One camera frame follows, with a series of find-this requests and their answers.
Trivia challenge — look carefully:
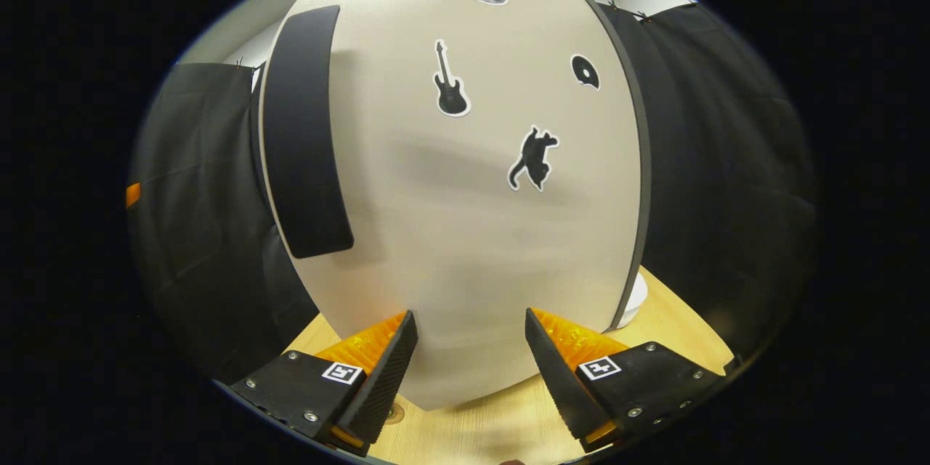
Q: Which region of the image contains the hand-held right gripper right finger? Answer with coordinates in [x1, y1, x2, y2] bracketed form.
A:
[525, 307, 727, 451]

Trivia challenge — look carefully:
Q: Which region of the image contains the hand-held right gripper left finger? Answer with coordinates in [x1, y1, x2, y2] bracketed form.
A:
[231, 311, 419, 457]

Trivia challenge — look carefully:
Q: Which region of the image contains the beige cabinet door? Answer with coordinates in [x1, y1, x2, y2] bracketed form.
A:
[258, 0, 644, 411]

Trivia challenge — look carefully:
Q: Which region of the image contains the black cabinet door handle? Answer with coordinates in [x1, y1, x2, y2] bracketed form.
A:
[262, 5, 355, 260]

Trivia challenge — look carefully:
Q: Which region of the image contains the black backdrop cloth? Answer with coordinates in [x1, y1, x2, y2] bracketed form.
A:
[129, 4, 818, 386]

